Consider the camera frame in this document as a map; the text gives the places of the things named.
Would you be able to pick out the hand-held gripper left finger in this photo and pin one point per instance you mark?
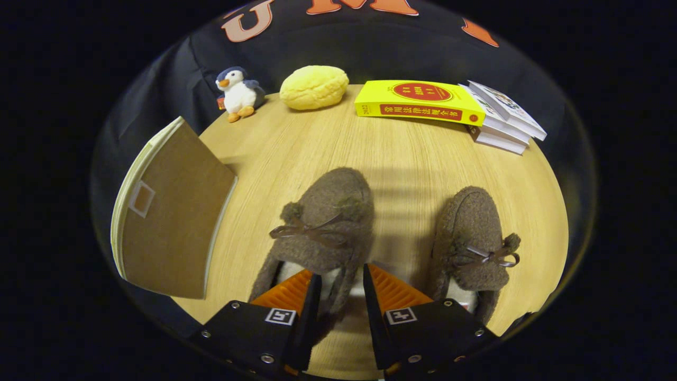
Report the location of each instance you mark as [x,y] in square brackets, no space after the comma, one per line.
[311,317]

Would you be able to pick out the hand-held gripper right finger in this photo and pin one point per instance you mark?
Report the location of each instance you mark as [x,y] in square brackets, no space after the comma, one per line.
[373,317]

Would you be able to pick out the brown fuzzy shoe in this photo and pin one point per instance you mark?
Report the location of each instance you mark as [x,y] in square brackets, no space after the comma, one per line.
[328,206]
[473,222]

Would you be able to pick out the beige fabric storage box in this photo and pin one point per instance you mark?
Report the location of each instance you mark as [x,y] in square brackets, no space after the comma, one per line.
[174,222]

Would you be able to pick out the yellow book with red circle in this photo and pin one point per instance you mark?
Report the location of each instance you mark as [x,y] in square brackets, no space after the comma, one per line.
[412,100]

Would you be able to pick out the yellow bun-shaped plush cushion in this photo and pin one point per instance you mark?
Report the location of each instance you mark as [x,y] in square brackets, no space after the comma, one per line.
[313,87]

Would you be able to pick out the penguin plush toy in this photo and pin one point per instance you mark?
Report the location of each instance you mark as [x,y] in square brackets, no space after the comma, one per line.
[239,95]

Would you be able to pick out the white book with illustrated cover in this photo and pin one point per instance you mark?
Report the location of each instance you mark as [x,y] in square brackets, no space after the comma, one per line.
[510,108]

